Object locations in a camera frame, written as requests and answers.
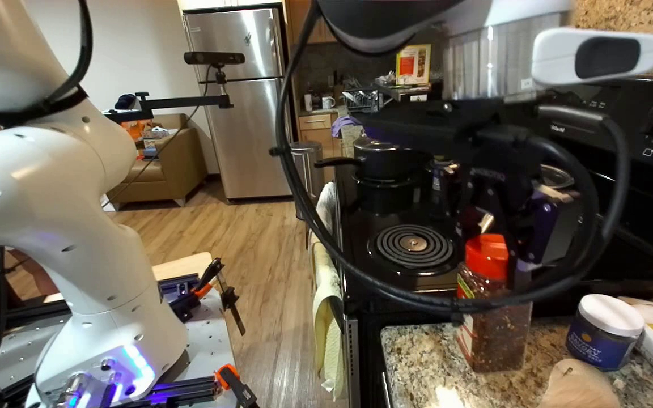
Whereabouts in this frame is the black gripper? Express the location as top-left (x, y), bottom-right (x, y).
top-left (453, 133), bottom-right (565, 268)

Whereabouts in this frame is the stainless steel fridge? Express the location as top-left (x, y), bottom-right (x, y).
top-left (181, 5), bottom-right (297, 203)

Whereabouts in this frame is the black electric stove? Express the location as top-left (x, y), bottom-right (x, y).
top-left (336, 74), bottom-right (653, 408)

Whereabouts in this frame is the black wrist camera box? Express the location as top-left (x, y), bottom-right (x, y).
top-left (357, 102), bottom-right (545, 155)

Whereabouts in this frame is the steel pot with lid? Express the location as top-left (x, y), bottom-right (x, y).
top-left (442, 12), bottom-right (571, 105)

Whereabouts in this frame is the brown sofa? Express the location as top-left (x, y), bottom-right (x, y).
top-left (105, 110), bottom-right (209, 210)

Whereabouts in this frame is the pale yellow hanging towel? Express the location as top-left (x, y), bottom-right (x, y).
top-left (307, 178), bottom-right (349, 400)

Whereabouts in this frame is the orange and black clamp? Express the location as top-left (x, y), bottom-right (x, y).
top-left (151, 360), bottom-right (264, 408)
top-left (165, 255), bottom-right (251, 338)

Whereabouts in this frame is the black stereo camera bar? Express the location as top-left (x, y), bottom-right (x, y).
top-left (181, 49), bottom-right (248, 71)

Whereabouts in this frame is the red cardboard box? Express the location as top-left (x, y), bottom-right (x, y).
top-left (394, 41), bottom-right (434, 89)

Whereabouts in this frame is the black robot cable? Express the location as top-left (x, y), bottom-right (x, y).
top-left (0, 0), bottom-right (633, 317)

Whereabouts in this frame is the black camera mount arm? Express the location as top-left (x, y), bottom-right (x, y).
top-left (105, 66), bottom-right (237, 124)

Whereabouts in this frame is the spice container with orange lid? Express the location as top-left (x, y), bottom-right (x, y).
top-left (453, 230), bottom-right (535, 374)

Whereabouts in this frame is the dark pot with lid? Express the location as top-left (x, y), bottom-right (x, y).
top-left (313, 138), bottom-right (434, 220)

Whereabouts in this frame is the blue tub with white lid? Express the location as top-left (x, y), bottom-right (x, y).
top-left (565, 293), bottom-right (647, 374)

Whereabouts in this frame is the wooden spoon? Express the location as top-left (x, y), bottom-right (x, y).
top-left (540, 355), bottom-right (626, 408)

